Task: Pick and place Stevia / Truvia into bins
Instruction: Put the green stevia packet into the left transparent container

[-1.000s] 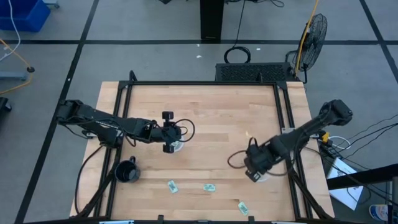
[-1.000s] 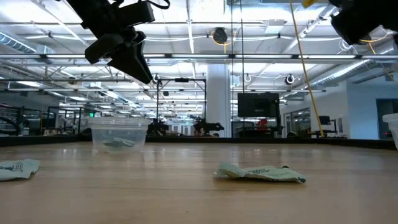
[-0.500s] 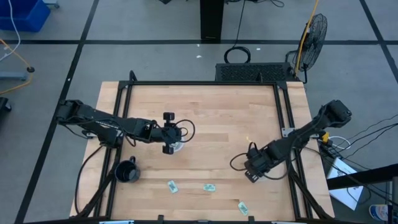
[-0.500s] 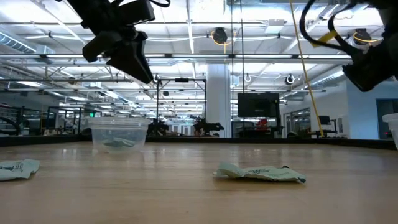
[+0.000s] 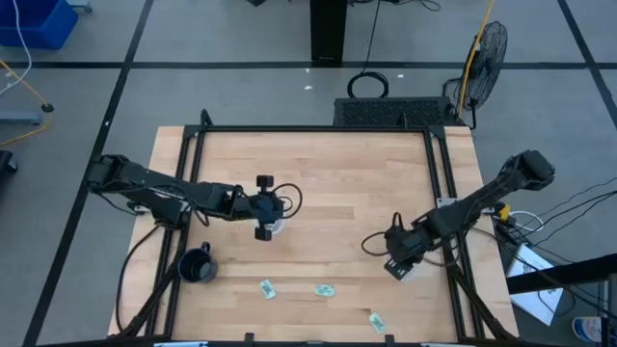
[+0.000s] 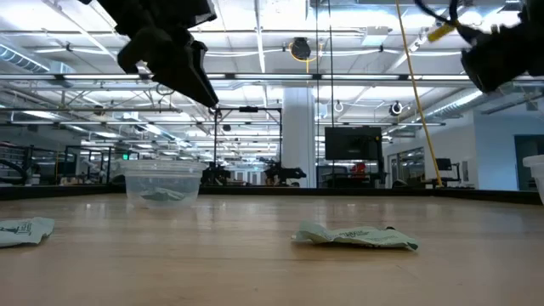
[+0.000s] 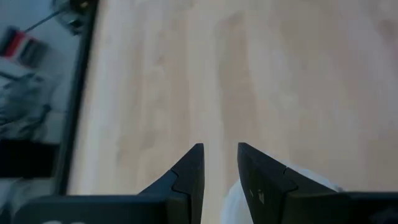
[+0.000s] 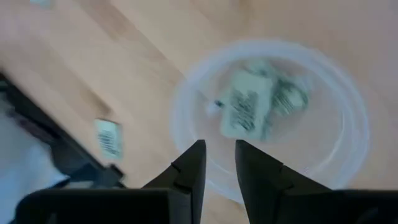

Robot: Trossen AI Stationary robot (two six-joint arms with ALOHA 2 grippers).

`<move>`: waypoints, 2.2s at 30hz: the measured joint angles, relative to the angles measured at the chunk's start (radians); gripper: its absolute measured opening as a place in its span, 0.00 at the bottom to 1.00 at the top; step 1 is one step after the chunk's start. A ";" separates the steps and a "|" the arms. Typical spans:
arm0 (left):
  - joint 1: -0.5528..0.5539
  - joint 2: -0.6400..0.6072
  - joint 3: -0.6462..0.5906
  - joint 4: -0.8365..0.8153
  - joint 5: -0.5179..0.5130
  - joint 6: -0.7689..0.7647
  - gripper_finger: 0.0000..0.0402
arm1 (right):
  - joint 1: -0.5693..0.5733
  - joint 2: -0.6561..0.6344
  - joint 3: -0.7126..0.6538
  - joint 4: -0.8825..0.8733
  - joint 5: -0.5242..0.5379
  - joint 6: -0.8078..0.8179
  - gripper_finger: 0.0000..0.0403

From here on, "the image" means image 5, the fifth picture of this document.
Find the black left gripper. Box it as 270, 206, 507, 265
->
243, 174, 286, 243

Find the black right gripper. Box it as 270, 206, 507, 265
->
383, 223, 433, 282

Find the black mug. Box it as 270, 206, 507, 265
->
177, 240, 219, 284

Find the white paper sheet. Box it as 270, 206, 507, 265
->
505, 243, 565, 327

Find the black beam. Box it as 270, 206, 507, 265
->
505, 253, 617, 296

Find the black pillar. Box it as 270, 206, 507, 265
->
309, 0, 349, 67

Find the white blue shoe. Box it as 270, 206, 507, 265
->
572, 315, 604, 345

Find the black floor fan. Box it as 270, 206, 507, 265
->
442, 19, 509, 131

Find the grey floor base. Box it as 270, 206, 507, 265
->
0, 108, 45, 126

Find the blue plastic bin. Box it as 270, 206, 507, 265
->
0, 0, 80, 50

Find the black aluminium rig frame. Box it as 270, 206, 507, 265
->
114, 108, 518, 344

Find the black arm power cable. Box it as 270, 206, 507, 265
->
114, 223, 164, 334

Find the coiled black cable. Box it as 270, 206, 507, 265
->
346, 0, 390, 100

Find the long yellow cable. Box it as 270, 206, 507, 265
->
456, 0, 496, 117

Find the thin yellow floor cable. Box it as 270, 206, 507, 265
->
0, 59, 55, 148

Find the white cable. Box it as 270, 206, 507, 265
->
0, 0, 34, 97

